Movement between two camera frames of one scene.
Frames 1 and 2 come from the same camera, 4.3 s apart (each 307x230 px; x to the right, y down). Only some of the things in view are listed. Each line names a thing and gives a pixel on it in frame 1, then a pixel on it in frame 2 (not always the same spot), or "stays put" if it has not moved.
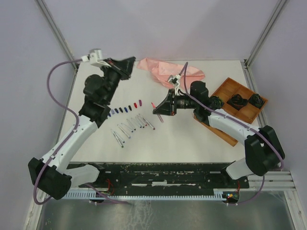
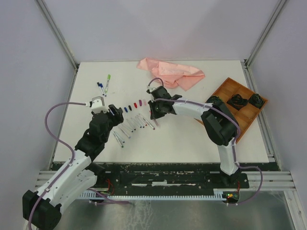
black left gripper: [123, 68] → [117, 118]
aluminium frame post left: [57, 31] stays put
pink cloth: [161, 72] stays put
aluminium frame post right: [264, 32] stays put
